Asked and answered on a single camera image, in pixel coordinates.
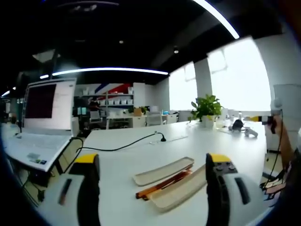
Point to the white office chair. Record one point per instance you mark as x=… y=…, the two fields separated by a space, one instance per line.
x=154 y=118
x=94 y=118

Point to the amber chopsticks utensil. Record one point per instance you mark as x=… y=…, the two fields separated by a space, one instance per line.
x=160 y=187

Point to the cardboard box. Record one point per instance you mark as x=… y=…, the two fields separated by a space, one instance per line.
x=138 y=112

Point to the white laptop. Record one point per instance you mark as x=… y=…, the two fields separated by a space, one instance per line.
x=47 y=106

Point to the white handheld controller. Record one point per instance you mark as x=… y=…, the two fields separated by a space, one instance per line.
x=251 y=133

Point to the white storage shelf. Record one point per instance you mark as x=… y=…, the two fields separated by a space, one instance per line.
x=113 y=99

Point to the beige cutlery case lid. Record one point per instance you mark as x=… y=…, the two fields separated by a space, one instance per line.
x=162 y=170

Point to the green potted plant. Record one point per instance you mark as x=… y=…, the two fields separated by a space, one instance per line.
x=207 y=109

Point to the long ceiling light strip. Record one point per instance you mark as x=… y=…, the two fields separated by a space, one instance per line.
x=110 y=70
x=221 y=17

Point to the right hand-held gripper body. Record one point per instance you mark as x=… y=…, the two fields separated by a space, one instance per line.
x=276 y=104

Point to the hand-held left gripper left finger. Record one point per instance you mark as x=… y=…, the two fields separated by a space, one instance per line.
x=70 y=200

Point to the beige cutlery case base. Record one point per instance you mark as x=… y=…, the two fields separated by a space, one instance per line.
x=178 y=193

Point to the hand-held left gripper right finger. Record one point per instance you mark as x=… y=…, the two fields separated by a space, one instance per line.
x=232 y=200

